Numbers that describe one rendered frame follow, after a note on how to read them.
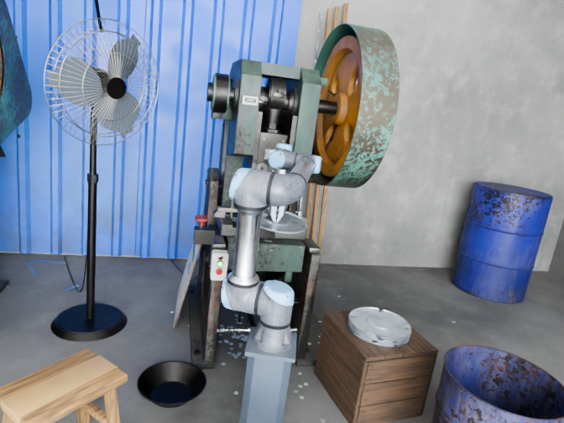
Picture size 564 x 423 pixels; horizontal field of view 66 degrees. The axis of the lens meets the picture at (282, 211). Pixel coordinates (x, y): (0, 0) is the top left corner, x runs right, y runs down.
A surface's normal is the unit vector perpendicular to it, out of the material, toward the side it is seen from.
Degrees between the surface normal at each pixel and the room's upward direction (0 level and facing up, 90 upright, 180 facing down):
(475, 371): 88
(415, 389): 90
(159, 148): 90
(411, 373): 90
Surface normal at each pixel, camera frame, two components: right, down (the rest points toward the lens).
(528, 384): -0.83, 0.00
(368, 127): 0.21, 0.39
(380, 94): 0.25, 0.09
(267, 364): -0.07, 0.24
